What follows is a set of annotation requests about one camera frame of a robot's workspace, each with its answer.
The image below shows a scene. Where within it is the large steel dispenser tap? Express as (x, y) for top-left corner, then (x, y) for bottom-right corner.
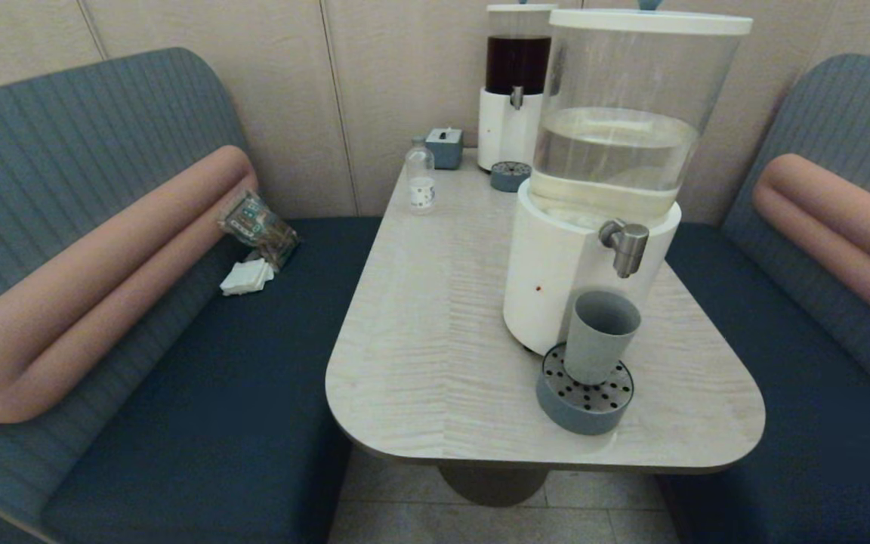
(599, 219), (650, 279)

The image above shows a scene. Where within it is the large clear water dispenser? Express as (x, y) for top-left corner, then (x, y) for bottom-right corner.
(503, 8), (754, 356)

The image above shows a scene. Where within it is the clear plastic snack packet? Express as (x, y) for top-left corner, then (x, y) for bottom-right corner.
(216, 190), (301, 273)

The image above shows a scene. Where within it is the large blue perforated drip tray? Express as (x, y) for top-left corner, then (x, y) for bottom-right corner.
(535, 342), (635, 437)

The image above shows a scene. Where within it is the blue tissue box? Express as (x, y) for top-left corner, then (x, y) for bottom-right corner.
(426, 127), (464, 170)

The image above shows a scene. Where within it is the white folded napkin stack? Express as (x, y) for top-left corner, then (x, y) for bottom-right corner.
(219, 260), (275, 297)

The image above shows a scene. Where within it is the blue ribbed booth bench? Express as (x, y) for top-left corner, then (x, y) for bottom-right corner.
(0, 47), (383, 544)
(658, 53), (870, 544)

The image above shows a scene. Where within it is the pink bolster cushion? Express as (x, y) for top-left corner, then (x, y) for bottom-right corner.
(752, 153), (870, 345)
(0, 145), (258, 424)

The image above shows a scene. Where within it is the small blue perforated drip tray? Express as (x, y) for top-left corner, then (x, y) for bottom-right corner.
(490, 161), (532, 193)

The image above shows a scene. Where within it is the small clear glass bottle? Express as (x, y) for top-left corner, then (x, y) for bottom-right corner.
(405, 137), (436, 215)

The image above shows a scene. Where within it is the light grey plastic cup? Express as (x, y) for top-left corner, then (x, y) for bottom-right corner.
(563, 291), (642, 386)

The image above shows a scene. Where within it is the dark drink dispenser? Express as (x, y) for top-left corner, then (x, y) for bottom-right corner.
(477, 2), (560, 173)

